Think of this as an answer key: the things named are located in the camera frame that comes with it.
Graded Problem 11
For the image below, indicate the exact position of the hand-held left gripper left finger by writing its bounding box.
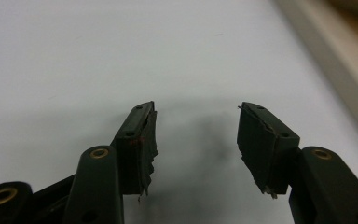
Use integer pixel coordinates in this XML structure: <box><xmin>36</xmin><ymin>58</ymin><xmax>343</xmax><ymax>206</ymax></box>
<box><xmin>110</xmin><ymin>101</ymin><xmax>159</xmax><ymax>201</ymax></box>

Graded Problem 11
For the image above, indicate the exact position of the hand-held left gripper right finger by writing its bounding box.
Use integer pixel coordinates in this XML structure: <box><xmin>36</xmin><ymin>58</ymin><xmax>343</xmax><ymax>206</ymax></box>
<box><xmin>237</xmin><ymin>102</ymin><xmax>301</xmax><ymax>199</ymax></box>

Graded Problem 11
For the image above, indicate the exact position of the light wooden picture frame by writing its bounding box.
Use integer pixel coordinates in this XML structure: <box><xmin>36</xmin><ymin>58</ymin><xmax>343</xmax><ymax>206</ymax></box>
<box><xmin>273</xmin><ymin>0</ymin><xmax>358</xmax><ymax>150</ymax></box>

